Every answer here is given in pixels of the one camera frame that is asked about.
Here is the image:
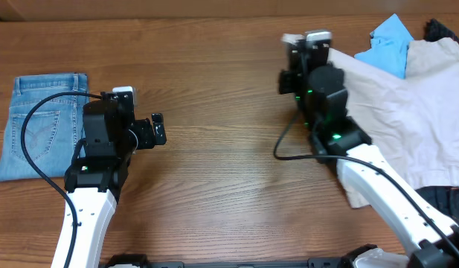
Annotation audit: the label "beige cotton shorts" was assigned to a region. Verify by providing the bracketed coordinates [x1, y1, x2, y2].
[328, 38, 459, 189]

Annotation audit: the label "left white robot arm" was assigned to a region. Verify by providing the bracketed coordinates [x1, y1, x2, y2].
[51, 86, 167, 267]

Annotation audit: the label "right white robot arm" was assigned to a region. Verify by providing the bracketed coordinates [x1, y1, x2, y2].
[278, 30, 459, 267]

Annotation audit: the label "light blue shirt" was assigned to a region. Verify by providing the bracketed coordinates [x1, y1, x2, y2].
[355, 13, 414, 79]

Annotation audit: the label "folded blue denim jeans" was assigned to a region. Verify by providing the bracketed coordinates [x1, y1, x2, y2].
[0, 73, 89, 182]

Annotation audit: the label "black patterned garment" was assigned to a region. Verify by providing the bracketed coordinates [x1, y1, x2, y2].
[423, 19, 459, 44]

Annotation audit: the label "black garment with logo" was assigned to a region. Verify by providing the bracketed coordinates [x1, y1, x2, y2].
[417, 186, 459, 224]

